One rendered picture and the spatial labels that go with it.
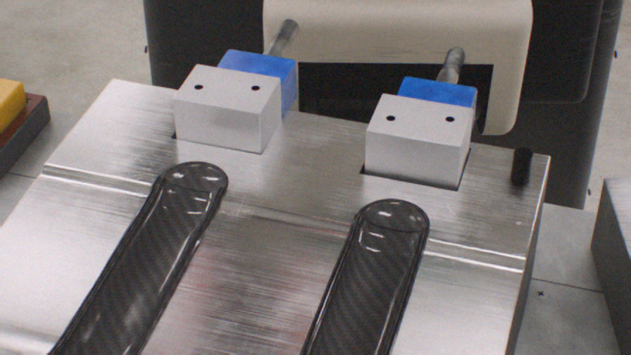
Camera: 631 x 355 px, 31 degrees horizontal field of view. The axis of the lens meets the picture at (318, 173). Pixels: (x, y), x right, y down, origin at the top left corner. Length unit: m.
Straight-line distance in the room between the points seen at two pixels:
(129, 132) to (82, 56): 1.76
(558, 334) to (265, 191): 0.19
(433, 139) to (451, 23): 0.36
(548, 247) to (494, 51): 0.29
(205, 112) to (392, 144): 0.10
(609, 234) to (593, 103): 0.71
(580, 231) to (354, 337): 0.23
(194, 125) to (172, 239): 0.07
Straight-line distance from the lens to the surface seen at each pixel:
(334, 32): 0.93
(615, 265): 0.65
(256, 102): 0.61
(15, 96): 0.79
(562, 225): 0.72
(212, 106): 0.61
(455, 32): 0.94
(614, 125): 2.22
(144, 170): 0.61
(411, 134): 0.59
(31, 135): 0.79
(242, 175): 0.60
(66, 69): 2.36
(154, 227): 0.59
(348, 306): 0.54
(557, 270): 0.69
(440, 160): 0.59
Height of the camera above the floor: 1.26
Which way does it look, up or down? 39 degrees down
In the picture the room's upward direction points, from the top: straight up
